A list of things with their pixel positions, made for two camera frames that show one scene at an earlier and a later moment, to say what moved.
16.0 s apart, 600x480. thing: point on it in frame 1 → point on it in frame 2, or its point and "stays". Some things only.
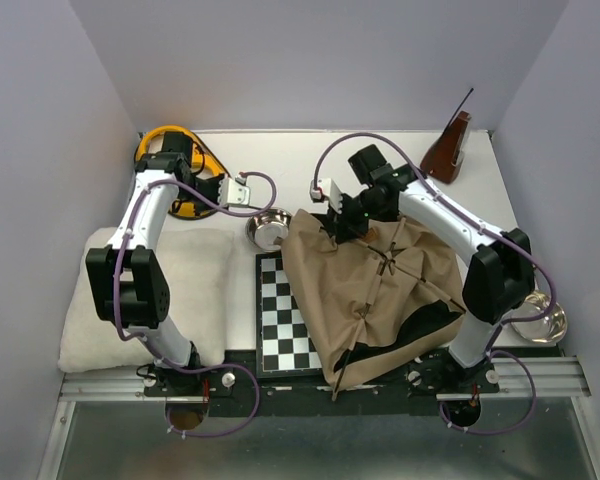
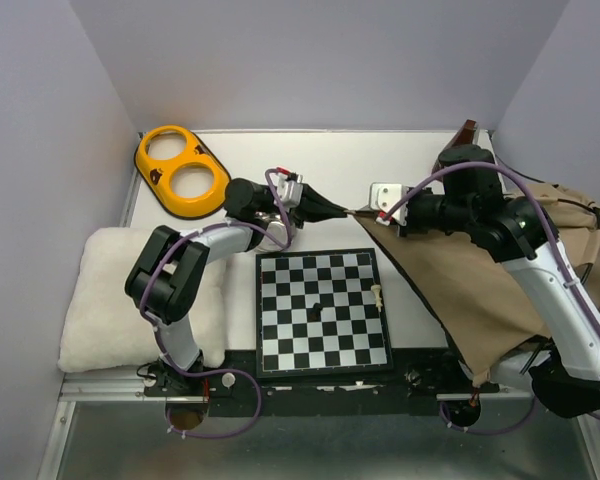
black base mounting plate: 228,380 stays
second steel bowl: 269,229 stays
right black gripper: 344,227 → 412,224
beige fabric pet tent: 354,305 → 484,299
